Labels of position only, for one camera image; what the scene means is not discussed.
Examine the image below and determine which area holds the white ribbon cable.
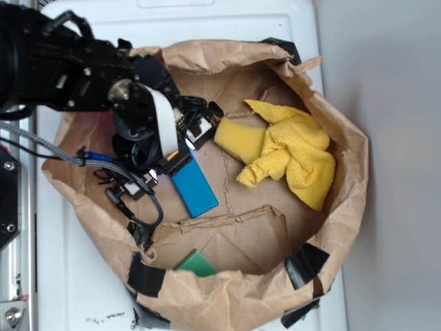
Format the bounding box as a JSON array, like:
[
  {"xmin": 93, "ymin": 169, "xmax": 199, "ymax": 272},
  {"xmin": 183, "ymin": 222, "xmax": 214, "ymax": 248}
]
[{"xmin": 141, "ymin": 82, "xmax": 181, "ymax": 157}]

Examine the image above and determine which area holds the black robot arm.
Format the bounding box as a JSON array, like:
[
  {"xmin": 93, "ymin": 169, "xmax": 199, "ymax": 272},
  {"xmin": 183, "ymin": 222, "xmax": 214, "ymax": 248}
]
[{"xmin": 1, "ymin": 3, "xmax": 223, "ymax": 216}]

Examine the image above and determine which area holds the yellow microfiber cloth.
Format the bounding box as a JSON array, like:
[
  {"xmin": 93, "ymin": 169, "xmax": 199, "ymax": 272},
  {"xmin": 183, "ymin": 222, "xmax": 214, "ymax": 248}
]
[{"xmin": 236, "ymin": 99, "xmax": 336, "ymax": 211}]

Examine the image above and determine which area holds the blue rectangular block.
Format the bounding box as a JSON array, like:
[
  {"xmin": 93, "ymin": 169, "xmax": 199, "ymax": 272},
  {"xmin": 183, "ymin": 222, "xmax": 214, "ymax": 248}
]
[{"xmin": 171, "ymin": 153, "xmax": 219, "ymax": 219}]

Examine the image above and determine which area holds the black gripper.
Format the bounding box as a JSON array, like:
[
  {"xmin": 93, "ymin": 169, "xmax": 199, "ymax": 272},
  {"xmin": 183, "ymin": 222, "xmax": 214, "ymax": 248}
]
[{"xmin": 105, "ymin": 55, "xmax": 224, "ymax": 206}]

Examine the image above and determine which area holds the white plastic bin lid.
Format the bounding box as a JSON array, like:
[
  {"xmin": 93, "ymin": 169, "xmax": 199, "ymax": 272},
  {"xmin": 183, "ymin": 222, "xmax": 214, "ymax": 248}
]
[{"xmin": 36, "ymin": 0, "xmax": 347, "ymax": 331}]

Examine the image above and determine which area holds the grey braided cable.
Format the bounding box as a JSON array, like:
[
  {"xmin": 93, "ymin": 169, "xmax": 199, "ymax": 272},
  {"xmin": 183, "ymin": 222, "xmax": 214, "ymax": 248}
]
[{"xmin": 0, "ymin": 120, "xmax": 165, "ymax": 228}]

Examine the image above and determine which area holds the green rectangular block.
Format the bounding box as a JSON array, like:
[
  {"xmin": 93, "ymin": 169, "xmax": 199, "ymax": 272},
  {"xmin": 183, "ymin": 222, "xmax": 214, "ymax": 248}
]
[{"xmin": 174, "ymin": 250, "xmax": 216, "ymax": 277}]

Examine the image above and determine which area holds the yellow sponge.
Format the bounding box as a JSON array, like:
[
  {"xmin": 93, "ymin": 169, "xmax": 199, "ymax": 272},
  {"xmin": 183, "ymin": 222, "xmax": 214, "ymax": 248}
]
[{"xmin": 214, "ymin": 117, "xmax": 266, "ymax": 165}]

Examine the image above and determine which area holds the black mounting plate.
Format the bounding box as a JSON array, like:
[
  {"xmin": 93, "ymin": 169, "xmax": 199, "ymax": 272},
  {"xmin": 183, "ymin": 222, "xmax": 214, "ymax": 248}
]
[{"xmin": 0, "ymin": 145, "xmax": 22, "ymax": 252}]

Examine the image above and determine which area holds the brown paper bag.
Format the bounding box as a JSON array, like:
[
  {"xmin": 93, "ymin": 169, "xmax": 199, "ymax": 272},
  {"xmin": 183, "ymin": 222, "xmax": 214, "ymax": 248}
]
[{"xmin": 42, "ymin": 40, "xmax": 369, "ymax": 330}]

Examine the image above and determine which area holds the metal frame rail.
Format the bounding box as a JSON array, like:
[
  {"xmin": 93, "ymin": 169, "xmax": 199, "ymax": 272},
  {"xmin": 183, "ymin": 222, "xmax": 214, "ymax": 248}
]
[{"xmin": 1, "ymin": 118, "xmax": 38, "ymax": 330}]

